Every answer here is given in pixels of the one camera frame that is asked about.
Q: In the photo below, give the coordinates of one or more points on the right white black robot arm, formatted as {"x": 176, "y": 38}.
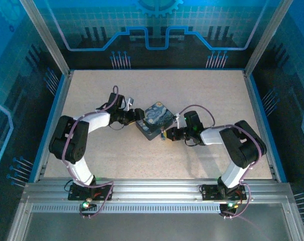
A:
{"x": 242, "y": 150}

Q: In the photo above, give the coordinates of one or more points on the aluminium corner post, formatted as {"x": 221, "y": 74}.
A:
{"x": 45, "y": 35}
{"x": 267, "y": 35}

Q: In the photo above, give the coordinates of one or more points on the aluminium cross rail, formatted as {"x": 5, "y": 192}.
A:
{"x": 154, "y": 189}

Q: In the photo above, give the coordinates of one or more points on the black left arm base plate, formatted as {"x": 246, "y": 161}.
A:
{"x": 75, "y": 192}

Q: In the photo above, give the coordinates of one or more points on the connector board green light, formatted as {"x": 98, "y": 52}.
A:
{"x": 85, "y": 206}
{"x": 230, "y": 206}

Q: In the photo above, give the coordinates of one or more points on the grey tin box painted lid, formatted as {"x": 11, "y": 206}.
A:
{"x": 155, "y": 118}

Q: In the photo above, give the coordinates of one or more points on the aluminium side rail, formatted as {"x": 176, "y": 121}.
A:
{"x": 54, "y": 105}
{"x": 257, "y": 105}

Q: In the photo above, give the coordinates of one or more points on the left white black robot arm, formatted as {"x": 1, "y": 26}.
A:
{"x": 66, "y": 140}

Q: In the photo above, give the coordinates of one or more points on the small silver padlock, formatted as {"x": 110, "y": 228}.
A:
{"x": 163, "y": 136}

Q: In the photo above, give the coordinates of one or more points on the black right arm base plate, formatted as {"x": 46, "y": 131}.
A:
{"x": 209, "y": 192}

